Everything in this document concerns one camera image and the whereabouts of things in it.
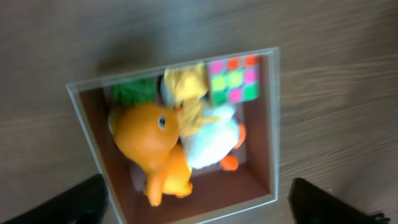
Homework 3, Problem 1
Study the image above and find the orange dinosaur toy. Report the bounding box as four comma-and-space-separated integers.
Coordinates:
113, 103, 193, 207

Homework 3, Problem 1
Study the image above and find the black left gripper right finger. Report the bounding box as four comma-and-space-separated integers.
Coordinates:
289, 178, 391, 224

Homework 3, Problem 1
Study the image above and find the multicolour puzzle cube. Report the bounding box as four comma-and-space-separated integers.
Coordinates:
207, 54, 259, 106

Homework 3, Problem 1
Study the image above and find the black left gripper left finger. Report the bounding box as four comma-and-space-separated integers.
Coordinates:
4, 174, 108, 224

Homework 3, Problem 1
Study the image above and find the white duck toy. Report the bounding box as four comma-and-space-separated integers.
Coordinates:
160, 62, 246, 171

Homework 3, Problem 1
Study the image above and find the green round disc toy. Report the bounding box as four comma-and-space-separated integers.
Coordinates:
111, 79, 157, 106

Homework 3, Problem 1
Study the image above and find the white cardboard box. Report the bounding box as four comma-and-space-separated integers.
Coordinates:
67, 47, 280, 223

